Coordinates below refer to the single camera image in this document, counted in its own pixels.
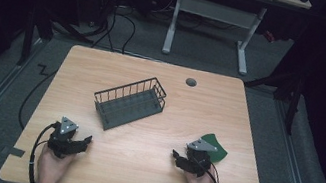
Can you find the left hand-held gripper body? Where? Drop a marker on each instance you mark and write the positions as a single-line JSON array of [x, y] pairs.
[[64, 136]]

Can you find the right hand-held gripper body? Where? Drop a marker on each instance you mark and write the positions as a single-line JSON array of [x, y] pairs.
[[198, 157]]

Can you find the person's left hand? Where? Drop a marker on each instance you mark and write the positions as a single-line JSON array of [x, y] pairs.
[[51, 166]]

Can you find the green flat sponge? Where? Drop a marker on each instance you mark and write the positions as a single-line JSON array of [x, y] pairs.
[[220, 150]]

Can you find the grey tape strip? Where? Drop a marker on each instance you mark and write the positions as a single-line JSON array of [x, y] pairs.
[[13, 151]]

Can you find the black metal stand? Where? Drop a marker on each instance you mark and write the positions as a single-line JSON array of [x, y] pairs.
[[292, 94], [28, 37]]

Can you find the red object under desk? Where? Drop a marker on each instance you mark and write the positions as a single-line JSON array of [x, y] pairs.
[[269, 36]]

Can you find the white-framed desk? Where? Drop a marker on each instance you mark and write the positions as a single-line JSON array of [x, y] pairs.
[[215, 11]]

